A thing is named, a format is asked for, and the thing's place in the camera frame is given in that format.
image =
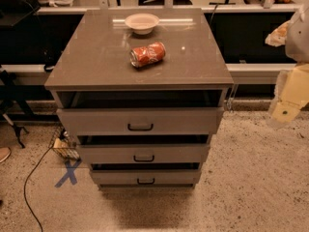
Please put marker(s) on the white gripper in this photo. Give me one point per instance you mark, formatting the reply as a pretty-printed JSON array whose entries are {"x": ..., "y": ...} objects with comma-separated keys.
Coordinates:
[{"x": 298, "y": 39}]

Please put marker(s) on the grey top drawer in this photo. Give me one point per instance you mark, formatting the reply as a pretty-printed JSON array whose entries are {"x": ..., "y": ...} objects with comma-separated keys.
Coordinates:
[{"x": 130, "y": 121}]

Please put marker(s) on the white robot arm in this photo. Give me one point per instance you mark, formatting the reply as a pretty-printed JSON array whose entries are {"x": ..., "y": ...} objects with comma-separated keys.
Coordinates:
[{"x": 297, "y": 40}]

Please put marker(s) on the grey drawer cabinet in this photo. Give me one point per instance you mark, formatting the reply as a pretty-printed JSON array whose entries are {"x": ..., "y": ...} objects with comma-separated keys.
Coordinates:
[{"x": 95, "y": 71}]

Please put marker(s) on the grey bottom drawer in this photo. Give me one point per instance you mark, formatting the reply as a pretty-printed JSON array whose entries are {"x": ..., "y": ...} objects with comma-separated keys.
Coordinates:
[{"x": 134, "y": 178}]

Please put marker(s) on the crushed orange soda can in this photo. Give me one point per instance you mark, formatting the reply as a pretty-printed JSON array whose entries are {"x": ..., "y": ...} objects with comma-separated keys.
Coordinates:
[{"x": 145, "y": 55}]

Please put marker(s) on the white paper bowl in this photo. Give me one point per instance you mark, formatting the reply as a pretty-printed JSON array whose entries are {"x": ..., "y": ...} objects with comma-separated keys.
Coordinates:
[{"x": 142, "y": 24}]

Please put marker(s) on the blue tape cross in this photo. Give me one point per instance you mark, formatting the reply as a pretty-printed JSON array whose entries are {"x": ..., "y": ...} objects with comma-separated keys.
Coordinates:
[{"x": 69, "y": 175}]

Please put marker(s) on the black stand legs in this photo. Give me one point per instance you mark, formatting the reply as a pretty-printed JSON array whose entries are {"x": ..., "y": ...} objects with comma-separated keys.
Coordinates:
[{"x": 5, "y": 104}]

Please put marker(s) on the shoe at left edge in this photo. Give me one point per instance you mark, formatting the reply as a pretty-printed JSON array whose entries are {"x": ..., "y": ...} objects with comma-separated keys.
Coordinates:
[{"x": 4, "y": 153}]

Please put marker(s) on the wire basket on floor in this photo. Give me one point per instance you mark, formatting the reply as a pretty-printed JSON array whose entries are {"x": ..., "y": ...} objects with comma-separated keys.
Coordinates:
[{"x": 63, "y": 145}]

